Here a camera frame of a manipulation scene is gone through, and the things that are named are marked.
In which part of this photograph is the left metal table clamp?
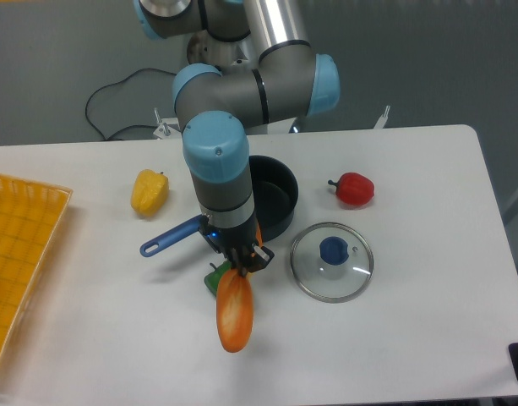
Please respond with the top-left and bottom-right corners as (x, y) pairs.
(154, 107), (171, 140)

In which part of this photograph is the yellow woven basket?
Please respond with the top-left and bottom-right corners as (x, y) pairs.
(0, 173), (73, 364)

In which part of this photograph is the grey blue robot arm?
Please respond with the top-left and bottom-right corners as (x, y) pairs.
(134, 1), (340, 275)

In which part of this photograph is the metal table clamp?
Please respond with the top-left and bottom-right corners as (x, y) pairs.
(154, 107), (171, 140)
(374, 105), (390, 129)

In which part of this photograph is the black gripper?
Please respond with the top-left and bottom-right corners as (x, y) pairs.
(199, 214), (275, 277)

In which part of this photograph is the dark pot with blue handle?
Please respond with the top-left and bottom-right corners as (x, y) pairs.
(139, 155), (298, 257)

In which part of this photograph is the right metal table clamp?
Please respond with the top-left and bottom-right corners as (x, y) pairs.
(374, 105), (390, 129)

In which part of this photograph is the glass lid with blue knob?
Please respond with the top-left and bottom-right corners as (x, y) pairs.
(289, 222), (374, 304)

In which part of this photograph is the long orange bread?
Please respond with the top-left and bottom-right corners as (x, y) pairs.
(216, 268), (254, 353)

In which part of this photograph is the black cable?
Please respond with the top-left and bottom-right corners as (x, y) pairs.
(85, 69), (178, 141)

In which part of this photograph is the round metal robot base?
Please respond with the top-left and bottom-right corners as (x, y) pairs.
(186, 30), (258, 73)

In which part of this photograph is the yellow bell pepper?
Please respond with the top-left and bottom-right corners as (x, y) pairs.
(130, 169), (169, 217)

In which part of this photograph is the red bell pepper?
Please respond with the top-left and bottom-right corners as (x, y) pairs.
(328, 173), (374, 206)

